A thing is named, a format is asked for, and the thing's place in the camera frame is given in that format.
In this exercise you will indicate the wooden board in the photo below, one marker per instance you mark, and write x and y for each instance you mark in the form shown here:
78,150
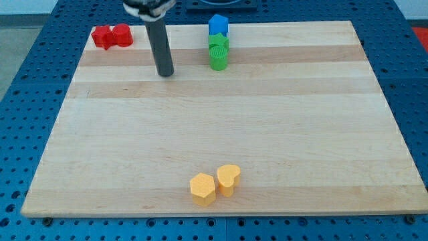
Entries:
298,109

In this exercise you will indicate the green star block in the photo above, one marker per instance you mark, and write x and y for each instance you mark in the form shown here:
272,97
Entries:
218,40

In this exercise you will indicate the yellow hexagon block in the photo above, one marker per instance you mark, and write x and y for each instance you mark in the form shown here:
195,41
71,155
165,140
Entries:
203,189

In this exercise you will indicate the red star block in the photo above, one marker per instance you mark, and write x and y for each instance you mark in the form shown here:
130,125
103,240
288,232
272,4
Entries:
103,37

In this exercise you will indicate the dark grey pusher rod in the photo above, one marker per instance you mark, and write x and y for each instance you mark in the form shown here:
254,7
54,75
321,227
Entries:
159,42

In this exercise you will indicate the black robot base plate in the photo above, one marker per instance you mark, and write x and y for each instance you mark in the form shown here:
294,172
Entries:
197,6

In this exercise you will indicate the yellow heart block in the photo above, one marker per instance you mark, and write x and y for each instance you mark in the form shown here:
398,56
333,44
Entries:
228,177

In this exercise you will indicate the green cylinder block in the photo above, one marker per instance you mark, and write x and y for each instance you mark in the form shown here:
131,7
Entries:
218,58

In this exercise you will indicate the white and black rod mount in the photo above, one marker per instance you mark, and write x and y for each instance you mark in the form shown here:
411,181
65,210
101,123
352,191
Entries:
148,10

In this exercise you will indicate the blue pentagon block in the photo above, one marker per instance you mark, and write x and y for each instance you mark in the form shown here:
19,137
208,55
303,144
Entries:
218,24

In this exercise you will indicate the red cylinder block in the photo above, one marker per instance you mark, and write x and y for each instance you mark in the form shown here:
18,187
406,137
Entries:
122,35

